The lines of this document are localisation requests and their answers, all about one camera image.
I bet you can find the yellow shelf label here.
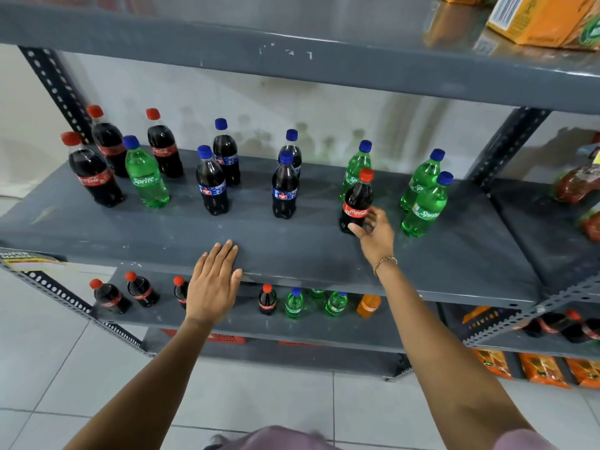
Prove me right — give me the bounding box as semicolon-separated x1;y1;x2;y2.
0;251;67;273

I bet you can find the grey metal shelf rack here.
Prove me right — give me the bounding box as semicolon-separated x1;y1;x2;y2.
0;0;600;381
438;177;600;387

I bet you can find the person's left hand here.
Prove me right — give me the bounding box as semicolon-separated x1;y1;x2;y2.
185;239;243;325

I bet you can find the person's right hand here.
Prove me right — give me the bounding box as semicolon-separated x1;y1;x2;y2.
347;205;397;271

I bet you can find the orange soda bottle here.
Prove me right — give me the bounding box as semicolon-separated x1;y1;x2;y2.
356;294;383;319

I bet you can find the person's right forearm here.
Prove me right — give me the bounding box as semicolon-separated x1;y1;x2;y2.
373;259;536;450

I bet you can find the blue cap cola bottle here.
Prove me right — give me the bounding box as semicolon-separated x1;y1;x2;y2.
271;150;300;220
279;128;303;179
196;145;230;217
213;118;242;187

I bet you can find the pink clothing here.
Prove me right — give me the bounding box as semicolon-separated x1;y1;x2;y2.
203;425;559;450

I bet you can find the gold bracelet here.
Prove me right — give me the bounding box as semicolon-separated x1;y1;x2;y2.
372;256;398;277

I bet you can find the orange snack packet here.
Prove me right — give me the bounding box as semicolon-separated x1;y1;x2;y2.
462;305;491;325
565;357;600;389
517;353;571;390
472;348;514;380

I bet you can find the red juice bottle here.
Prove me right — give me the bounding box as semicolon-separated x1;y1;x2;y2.
552;146;600;204
580;205;600;243

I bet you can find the person's left forearm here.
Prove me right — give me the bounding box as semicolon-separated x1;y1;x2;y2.
62;316;222;450

